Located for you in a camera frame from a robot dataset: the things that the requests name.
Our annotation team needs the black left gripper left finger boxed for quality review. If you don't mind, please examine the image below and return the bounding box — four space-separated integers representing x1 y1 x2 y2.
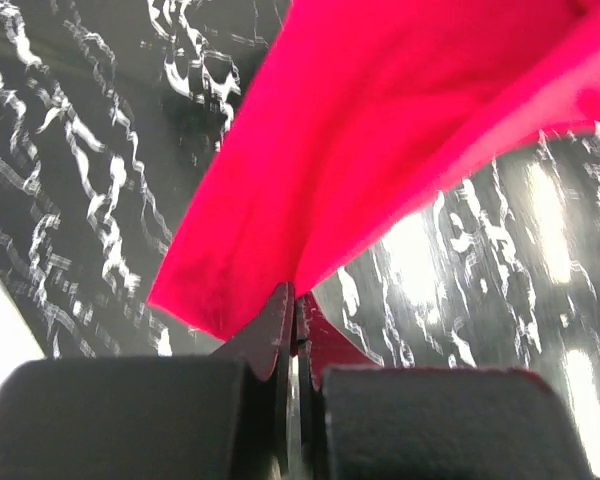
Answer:
0 284 294 479

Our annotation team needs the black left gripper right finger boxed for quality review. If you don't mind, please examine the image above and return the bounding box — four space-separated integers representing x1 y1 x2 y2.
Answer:
295 294 592 479

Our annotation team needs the pink t shirt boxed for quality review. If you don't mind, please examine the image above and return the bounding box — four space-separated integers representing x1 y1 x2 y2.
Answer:
147 0 600 342

